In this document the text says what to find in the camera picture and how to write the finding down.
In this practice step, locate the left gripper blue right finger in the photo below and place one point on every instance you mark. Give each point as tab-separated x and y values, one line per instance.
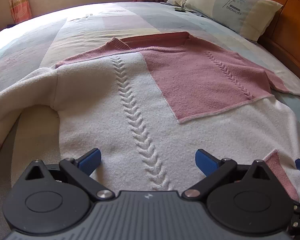
217	172

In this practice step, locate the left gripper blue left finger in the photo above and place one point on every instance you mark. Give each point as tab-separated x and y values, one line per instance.
77	172

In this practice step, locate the pink and white knit sweater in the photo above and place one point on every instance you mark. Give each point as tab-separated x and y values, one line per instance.
148	102

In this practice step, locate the pastel patchwork bed sheet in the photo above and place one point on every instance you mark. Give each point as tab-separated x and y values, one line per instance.
44	41

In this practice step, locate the small dark remote on bed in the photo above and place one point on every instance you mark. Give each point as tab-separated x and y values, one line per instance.
179	9

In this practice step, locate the pastel patchwork pillow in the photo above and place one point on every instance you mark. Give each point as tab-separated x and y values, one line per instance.
248	18

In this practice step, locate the left orange plaid curtain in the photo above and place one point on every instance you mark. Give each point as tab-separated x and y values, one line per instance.
20	10

